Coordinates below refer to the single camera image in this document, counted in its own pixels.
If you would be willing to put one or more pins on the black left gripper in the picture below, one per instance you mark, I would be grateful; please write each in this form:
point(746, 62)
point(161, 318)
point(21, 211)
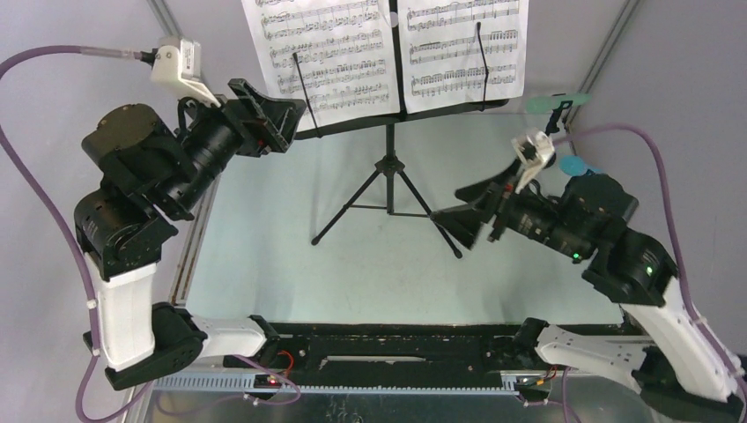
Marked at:
point(274, 120)

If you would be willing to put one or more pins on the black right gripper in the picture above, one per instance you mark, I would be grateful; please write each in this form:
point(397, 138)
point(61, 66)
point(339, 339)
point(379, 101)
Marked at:
point(461, 223)

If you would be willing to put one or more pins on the black music stand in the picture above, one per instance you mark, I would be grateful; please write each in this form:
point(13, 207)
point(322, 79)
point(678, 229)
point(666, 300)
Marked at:
point(389, 167)

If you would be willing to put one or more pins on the sheet music page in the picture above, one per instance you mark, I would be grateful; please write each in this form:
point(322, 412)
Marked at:
point(462, 51)
point(337, 56)

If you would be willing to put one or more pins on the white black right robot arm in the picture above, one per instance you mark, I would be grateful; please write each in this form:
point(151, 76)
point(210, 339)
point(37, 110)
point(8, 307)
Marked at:
point(679, 375)

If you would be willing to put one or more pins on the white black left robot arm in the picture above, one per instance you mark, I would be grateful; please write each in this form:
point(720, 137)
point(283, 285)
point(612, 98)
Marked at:
point(152, 177)

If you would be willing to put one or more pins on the blue toy microphone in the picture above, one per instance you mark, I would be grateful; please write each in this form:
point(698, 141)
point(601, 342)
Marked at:
point(573, 165)

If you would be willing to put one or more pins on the black far microphone stand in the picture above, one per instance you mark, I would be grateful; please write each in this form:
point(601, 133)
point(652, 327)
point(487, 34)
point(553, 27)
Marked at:
point(553, 125)

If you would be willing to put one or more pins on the green toy microphone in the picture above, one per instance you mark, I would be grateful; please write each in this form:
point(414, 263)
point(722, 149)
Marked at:
point(546, 104)

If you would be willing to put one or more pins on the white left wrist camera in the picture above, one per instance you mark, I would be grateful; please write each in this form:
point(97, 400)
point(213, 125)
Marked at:
point(176, 66)

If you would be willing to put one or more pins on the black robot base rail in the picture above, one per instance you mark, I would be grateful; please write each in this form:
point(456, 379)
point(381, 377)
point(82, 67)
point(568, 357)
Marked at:
point(401, 356)

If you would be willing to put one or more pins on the aluminium table frame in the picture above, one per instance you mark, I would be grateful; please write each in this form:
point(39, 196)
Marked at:
point(251, 382)

